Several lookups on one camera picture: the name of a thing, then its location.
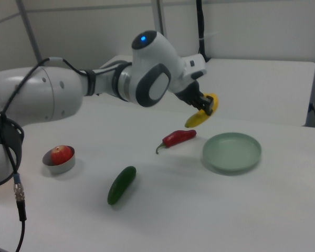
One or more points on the yellow banana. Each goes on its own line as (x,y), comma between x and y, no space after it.
(197,119)

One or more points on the grey partition post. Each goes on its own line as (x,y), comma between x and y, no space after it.
(160,15)
(29,29)

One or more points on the red chili pepper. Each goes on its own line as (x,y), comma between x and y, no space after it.
(177,138)

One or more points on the pale green plastic plate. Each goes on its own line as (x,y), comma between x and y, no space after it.
(231,152)

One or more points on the red apple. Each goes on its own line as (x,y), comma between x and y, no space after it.
(60,155)

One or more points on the small metal bowl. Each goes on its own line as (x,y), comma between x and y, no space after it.
(63,169)

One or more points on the green cucumber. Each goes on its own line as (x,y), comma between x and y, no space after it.
(120,185)

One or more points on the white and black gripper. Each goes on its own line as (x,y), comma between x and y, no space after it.
(194,67)

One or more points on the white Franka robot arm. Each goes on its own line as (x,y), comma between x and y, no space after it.
(42,92)

